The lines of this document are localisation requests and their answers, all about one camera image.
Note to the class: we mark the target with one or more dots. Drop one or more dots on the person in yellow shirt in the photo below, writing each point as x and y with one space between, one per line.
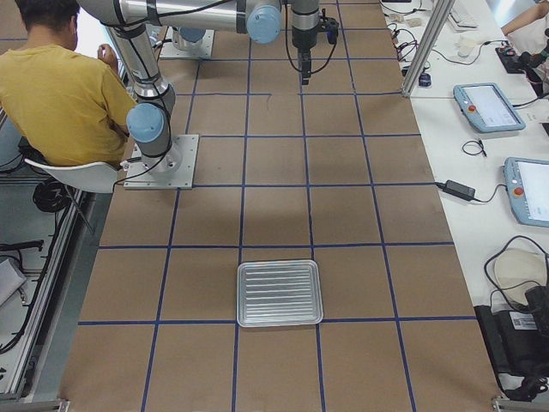
70 107

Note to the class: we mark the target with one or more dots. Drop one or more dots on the ribbed silver metal tray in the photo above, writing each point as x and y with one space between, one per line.
279 293

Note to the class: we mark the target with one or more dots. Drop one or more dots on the far blue teach pendant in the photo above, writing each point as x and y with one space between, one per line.
486 108

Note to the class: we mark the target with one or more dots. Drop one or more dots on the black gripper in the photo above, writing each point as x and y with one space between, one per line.
304 38

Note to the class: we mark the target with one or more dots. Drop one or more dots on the white paper cup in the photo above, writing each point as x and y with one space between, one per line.
465 46

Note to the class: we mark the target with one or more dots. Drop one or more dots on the aluminium frame post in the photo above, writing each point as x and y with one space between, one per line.
433 28

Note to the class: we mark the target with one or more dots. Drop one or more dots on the white plastic chair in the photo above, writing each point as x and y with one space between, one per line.
95 177

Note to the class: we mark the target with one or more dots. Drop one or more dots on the black power adapter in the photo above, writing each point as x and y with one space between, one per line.
461 191

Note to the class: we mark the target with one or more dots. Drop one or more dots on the near blue teach pendant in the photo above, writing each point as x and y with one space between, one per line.
527 187

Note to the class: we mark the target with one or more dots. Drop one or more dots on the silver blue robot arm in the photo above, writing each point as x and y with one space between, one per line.
187 43
144 31

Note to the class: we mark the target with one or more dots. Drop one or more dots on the blue teach pendant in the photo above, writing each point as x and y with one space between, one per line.
486 108
527 187

